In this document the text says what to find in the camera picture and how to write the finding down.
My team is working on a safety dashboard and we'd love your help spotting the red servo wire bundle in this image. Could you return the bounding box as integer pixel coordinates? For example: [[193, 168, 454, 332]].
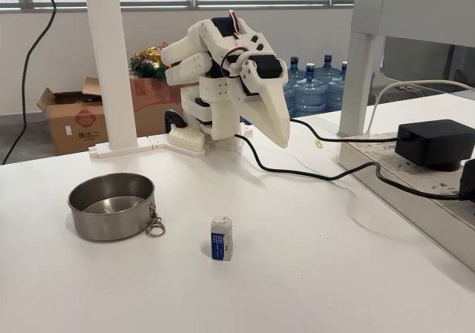
[[220, 10, 254, 79]]

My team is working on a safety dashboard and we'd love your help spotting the small black plug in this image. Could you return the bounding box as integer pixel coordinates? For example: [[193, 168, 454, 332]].
[[459, 158, 475, 202]]

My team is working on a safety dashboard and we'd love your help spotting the white shelf riser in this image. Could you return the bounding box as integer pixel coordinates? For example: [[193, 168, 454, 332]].
[[338, 0, 475, 139]]

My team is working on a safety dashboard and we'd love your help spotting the white cable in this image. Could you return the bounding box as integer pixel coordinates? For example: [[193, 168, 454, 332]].
[[365, 79, 475, 136]]

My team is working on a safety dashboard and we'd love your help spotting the round metal bowl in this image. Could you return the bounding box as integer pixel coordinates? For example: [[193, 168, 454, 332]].
[[67, 172, 155, 242]]

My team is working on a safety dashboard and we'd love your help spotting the brown cardboard box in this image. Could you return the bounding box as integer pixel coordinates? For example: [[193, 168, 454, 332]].
[[36, 76, 109, 156]]

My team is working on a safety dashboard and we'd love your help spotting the hanging black cable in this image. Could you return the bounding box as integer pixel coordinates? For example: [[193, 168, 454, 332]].
[[1, 0, 58, 165]]

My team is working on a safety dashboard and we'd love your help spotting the large black power adapter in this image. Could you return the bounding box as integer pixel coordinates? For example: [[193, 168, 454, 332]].
[[394, 119, 471, 172]]

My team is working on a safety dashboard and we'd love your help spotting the long black power cable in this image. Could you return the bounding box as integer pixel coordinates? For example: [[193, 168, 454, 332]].
[[235, 133, 465, 201]]

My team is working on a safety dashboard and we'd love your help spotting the small white and blue box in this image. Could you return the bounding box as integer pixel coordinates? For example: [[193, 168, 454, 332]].
[[209, 215, 235, 262]]

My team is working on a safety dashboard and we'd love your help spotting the metal keyring clasp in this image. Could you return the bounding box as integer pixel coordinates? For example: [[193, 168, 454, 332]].
[[144, 202, 166, 237]]

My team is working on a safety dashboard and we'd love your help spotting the black adapter cable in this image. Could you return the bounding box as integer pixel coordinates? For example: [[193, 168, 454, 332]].
[[289, 116, 409, 143]]

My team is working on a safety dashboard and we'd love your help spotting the green Christmas wreath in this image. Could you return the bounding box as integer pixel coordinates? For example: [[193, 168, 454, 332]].
[[128, 43, 172, 80]]

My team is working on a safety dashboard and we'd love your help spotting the white camera stand post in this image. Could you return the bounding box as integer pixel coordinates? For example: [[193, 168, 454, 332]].
[[82, 0, 175, 159]]

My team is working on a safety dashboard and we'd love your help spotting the white power strip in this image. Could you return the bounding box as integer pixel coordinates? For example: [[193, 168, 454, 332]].
[[339, 131, 475, 271]]

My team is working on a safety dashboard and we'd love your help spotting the black table clamp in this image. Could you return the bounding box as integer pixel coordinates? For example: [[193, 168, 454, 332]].
[[163, 109, 186, 133]]

